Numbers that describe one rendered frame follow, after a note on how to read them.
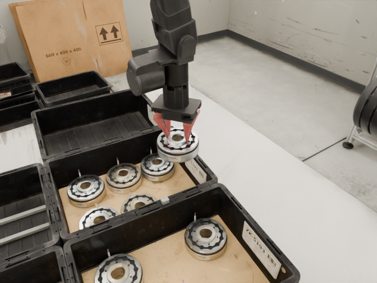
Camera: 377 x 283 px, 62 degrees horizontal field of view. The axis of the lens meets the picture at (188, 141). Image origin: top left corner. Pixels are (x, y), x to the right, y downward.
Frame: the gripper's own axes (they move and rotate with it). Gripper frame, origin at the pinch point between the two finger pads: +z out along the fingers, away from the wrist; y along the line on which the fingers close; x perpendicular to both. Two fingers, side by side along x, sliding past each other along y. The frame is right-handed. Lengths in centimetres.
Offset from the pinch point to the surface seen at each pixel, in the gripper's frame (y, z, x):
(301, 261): 36, 36, 0
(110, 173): -22.3, 19.1, 0.3
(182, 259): 7.1, 22.2, -17.9
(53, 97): -122, 56, 84
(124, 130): -31.6, 22.4, 25.3
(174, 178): -4.8, 22.3, 7.4
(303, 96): 37, 108, 236
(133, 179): -14.5, 18.9, -0.3
